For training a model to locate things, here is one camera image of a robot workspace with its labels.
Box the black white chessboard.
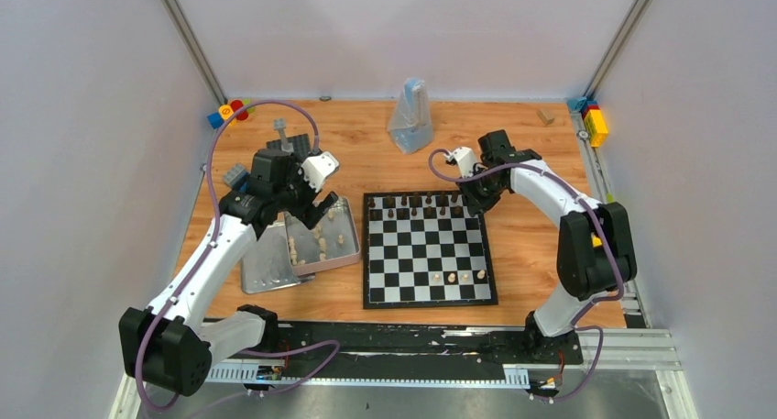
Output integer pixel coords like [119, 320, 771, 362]
[363, 191, 498, 309]

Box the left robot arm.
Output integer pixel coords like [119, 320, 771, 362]
[118, 149, 339, 396]

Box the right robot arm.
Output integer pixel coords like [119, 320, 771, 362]
[445, 130, 637, 362]

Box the pink metal tin box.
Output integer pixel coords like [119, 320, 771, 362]
[283, 197, 361, 277]

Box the dark grey lego baseplate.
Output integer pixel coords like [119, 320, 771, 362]
[266, 134, 312, 160]

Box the grey blue lego brick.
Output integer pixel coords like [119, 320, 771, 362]
[222, 163, 249, 193]

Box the metal tin lid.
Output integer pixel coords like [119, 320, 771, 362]
[240, 222, 316, 294]

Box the plastic bag with blue item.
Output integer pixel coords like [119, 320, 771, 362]
[387, 78, 433, 154]

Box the small wooden block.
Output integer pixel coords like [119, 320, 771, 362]
[537, 108, 556, 126]

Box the red round toy block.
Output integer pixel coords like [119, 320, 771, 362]
[229, 99, 249, 121]

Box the yellow round toy block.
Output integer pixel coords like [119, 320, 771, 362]
[219, 105, 237, 124]

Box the blue toy block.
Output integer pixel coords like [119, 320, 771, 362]
[207, 112, 224, 129]

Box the yellow lego brick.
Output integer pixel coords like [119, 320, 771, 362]
[584, 109, 608, 148]

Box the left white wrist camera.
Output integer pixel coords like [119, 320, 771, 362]
[301, 151, 340, 193]

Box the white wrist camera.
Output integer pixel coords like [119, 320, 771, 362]
[301, 151, 340, 193]
[445, 147, 479, 178]

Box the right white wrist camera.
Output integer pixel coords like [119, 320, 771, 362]
[445, 147, 479, 178]

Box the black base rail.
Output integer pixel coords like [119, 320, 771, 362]
[273, 321, 583, 381]

